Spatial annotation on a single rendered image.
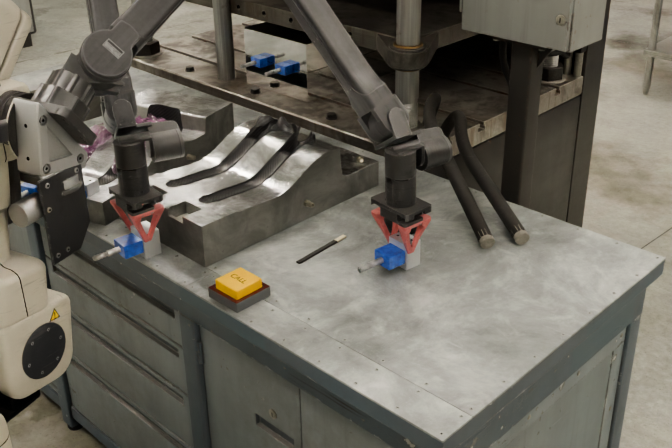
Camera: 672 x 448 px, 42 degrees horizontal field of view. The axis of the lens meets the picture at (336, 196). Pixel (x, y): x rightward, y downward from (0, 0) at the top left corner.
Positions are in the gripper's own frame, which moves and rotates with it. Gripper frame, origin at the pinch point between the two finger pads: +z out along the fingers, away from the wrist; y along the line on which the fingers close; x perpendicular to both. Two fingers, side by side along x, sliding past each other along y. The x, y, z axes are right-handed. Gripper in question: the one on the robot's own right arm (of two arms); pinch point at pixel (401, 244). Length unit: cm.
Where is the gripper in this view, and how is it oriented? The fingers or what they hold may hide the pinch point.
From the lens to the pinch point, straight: 165.2
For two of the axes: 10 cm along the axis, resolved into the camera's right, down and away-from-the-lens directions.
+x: -7.8, 3.0, -5.5
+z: 0.4, 9.0, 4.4
